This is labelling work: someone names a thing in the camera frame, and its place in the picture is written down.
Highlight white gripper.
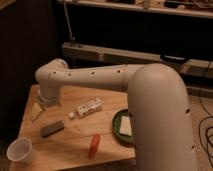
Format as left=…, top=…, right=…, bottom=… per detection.
left=37, top=91, right=60, bottom=107

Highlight yellow cheese wedge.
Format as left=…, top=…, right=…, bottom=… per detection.
left=30, top=102, right=44, bottom=122

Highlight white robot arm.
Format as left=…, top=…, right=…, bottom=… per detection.
left=35, top=59, right=198, bottom=171

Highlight dark grey eraser block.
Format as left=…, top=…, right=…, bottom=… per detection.
left=40, top=121, right=64, bottom=137

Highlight wooden table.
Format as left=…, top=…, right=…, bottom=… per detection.
left=10, top=85, right=134, bottom=171

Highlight orange carrot toy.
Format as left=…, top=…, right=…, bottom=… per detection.
left=89, top=134, right=100, bottom=158

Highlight green bowl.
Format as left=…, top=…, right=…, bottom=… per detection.
left=112, top=109, right=133, bottom=146

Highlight white sponge block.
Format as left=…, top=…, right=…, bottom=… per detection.
left=119, top=116, right=132, bottom=136

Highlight metal pole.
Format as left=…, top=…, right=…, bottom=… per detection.
left=63, top=0, right=75, bottom=46

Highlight upper shelf board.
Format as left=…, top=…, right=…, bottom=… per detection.
left=57, top=0, right=213, bottom=19

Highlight black handle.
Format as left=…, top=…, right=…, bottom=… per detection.
left=160, top=54, right=189, bottom=64

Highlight black floor cables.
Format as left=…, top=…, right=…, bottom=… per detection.
left=198, top=61, right=213, bottom=159

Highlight grey metal shelf rail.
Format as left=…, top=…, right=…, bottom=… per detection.
left=61, top=42, right=213, bottom=79

